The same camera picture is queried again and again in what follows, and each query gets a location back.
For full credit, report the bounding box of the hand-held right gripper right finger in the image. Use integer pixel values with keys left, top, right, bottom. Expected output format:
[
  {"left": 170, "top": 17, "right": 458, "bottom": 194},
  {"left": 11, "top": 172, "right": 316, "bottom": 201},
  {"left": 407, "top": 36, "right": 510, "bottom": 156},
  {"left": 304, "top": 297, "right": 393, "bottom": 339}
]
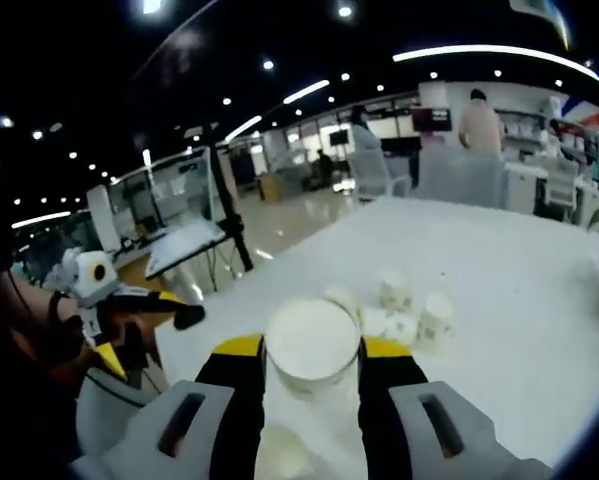
[{"left": 356, "top": 335, "right": 553, "bottom": 480}]

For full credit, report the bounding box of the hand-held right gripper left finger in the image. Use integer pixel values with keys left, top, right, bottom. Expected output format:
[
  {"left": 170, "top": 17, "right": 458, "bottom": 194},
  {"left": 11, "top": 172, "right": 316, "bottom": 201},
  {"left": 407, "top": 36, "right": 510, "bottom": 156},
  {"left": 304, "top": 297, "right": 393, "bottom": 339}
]
[{"left": 101, "top": 333, "right": 268, "bottom": 480}]

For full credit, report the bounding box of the cluster of paper cups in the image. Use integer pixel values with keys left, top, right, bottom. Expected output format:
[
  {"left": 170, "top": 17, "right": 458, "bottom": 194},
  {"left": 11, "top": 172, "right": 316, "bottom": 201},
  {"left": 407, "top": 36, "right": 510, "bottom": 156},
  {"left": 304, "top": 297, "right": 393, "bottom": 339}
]
[{"left": 323, "top": 269, "right": 458, "bottom": 354}]

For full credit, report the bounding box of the black oval object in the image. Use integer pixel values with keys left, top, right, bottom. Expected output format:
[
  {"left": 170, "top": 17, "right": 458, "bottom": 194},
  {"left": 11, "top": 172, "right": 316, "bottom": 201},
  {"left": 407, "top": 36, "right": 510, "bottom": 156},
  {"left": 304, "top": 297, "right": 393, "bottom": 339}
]
[{"left": 172, "top": 303, "right": 206, "bottom": 331}]

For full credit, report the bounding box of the grey office chair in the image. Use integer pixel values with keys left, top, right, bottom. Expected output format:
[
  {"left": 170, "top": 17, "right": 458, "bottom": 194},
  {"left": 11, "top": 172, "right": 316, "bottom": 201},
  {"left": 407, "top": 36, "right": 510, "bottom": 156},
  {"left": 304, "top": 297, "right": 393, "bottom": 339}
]
[{"left": 76, "top": 367, "right": 168, "bottom": 456}]

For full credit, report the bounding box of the white tilted board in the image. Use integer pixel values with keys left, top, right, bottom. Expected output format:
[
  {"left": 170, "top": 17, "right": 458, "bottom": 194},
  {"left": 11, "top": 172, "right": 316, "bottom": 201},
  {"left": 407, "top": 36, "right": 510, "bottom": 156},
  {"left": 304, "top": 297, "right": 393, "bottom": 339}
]
[{"left": 145, "top": 219, "right": 228, "bottom": 281}]

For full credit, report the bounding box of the white pillar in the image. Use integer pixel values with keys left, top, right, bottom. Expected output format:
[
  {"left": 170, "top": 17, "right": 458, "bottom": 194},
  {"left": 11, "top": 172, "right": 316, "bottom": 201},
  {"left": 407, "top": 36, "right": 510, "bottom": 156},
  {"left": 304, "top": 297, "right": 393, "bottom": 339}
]
[{"left": 86, "top": 184, "right": 123, "bottom": 254}]

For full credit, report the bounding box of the glass partition panel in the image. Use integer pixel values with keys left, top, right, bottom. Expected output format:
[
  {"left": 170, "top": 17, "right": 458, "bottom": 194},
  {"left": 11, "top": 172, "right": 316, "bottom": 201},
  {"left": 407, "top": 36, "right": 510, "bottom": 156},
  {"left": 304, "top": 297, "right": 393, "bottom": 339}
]
[{"left": 109, "top": 147, "right": 215, "bottom": 241}]

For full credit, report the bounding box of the black tripod stand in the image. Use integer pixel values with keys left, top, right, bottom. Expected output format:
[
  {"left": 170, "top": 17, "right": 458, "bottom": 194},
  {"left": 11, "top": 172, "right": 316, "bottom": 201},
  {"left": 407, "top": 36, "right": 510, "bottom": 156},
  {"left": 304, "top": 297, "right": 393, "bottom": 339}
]
[{"left": 198, "top": 119, "right": 255, "bottom": 274}]

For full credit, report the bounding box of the cardboard box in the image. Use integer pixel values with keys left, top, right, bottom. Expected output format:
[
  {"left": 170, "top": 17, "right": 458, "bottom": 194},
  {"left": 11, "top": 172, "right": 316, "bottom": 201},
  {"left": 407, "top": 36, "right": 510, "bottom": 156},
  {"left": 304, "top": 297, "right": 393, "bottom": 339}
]
[{"left": 256, "top": 173, "right": 283, "bottom": 202}]

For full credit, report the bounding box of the straight ceiling light strip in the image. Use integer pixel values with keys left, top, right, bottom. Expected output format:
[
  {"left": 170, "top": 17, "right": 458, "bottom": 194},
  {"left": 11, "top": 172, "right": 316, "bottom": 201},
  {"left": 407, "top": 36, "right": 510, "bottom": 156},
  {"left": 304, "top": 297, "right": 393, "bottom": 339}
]
[
  {"left": 223, "top": 114, "right": 264, "bottom": 143},
  {"left": 282, "top": 78, "right": 331, "bottom": 106}
]

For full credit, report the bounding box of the white mesh chair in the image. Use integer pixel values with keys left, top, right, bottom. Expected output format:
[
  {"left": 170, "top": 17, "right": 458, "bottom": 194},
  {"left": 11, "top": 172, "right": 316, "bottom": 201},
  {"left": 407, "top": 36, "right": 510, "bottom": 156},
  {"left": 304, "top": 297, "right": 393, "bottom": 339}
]
[
  {"left": 348, "top": 149, "right": 413, "bottom": 204},
  {"left": 533, "top": 159, "right": 588, "bottom": 221}
]

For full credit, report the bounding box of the grey mesh chair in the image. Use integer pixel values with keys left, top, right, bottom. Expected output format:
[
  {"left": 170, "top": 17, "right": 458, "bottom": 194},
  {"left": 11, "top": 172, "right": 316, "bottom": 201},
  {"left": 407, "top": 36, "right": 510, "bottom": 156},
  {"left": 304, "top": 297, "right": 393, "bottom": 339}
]
[{"left": 417, "top": 148, "right": 510, "bottom": 210}]

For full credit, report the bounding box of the white storage shelf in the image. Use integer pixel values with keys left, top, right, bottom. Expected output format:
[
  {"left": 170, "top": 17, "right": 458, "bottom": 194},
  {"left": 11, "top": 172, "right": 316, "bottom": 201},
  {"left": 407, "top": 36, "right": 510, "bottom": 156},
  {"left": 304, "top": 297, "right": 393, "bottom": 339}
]
[{"left": 498, "top": 107, "right": 555, "bottom": 161}]

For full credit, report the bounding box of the group of ceiling spot lights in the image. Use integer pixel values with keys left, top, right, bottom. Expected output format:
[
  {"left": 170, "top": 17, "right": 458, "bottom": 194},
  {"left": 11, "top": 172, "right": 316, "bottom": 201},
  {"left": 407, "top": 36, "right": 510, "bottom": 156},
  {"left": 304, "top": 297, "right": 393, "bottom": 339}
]
[{"left": 0, "top": 0, "right": 599, "bottom": 206}]

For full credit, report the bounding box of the curved ceiling light strip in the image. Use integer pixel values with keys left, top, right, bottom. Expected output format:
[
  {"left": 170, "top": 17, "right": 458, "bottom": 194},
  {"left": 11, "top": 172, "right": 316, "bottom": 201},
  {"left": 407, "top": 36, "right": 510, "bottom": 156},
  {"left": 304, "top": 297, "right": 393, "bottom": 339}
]
[{"left": 392, "top": 44, "right": 599, "bottom": 84}]

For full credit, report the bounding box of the ceiling air conditioner vent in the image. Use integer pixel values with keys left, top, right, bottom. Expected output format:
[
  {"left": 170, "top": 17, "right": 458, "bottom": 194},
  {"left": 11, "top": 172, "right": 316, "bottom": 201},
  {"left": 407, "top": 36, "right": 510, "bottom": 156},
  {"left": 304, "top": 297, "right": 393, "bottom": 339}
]
[{"left": 508, "top": 0, "right": 575, "bottom": 51}]

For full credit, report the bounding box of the black wrist strap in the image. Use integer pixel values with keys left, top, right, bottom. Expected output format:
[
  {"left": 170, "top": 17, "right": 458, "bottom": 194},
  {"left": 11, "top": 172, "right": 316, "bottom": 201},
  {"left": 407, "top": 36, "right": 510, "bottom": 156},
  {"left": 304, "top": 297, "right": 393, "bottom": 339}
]
[{"left": 47, "top": 289, "right": 70, "bottom": 321}]

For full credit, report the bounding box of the wall monitor screen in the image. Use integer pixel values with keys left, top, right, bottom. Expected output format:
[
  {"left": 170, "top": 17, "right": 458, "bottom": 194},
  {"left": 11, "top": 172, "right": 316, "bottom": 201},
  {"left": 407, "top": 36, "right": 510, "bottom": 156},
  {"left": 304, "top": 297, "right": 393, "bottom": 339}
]
[{"left": 411, "top": 106, "right": 453, "bottom": 134}]

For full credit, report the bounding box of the red blue wall graphic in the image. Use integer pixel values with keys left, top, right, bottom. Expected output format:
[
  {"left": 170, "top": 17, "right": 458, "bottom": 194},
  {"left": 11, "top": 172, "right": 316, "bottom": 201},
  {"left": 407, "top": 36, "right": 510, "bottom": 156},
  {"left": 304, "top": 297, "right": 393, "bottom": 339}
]
[{"left": 563, "top": 97, "right": 599, "bottom": 126}]

